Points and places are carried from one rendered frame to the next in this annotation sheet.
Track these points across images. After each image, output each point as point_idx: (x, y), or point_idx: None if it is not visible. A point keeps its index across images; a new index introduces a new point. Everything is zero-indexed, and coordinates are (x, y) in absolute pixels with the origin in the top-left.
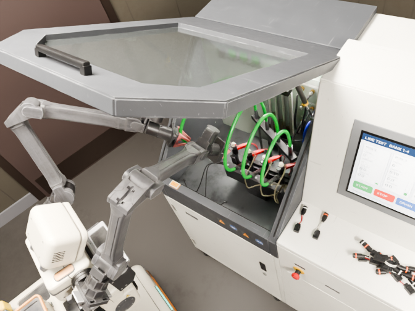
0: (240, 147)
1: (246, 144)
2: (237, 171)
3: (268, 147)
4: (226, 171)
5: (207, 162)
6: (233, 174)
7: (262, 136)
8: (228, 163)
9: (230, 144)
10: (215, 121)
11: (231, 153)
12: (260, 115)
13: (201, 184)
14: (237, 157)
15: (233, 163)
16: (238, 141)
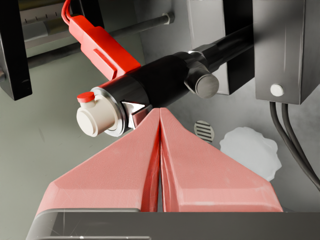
0: (114, 53)
1: (75, 28)
2: (296, 5)
3: (152, 9)
4: (316, 77)
5: (293, 171)
6: (318, 34)
7: (134, 49)
8: (266, 93)
9: (199, 123)
10: (161, 190)
11: (223, 108)
12: (44, 74)
13: None
14: (204, 49)
15: (255, 62)
16: (182, 105)
